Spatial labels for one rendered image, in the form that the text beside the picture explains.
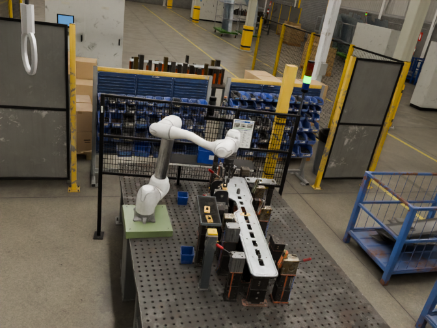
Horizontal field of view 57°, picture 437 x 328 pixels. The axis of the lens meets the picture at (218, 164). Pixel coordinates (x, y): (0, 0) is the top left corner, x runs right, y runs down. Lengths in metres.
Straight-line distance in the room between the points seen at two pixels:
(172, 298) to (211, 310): 0.26
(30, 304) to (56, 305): 0.20
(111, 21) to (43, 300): 6.92
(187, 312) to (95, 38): 7.68
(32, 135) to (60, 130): 0.31
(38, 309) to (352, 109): 4.59
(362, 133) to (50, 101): 4.29
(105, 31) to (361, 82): 5.80
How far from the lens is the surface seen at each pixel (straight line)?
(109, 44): 9.61
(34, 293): 3.88
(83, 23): 9.54
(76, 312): 3.68
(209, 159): 3.79
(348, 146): 6.28
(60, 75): 4.80
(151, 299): 2.75
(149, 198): 3.21
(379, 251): 4.91
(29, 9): 0.68
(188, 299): 2.77
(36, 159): 5.19
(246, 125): 3.92
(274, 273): 2.63
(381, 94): 6.24
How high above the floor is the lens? 2.59
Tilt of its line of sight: 24 degrees down
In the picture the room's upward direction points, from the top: 9 degrees clockwise
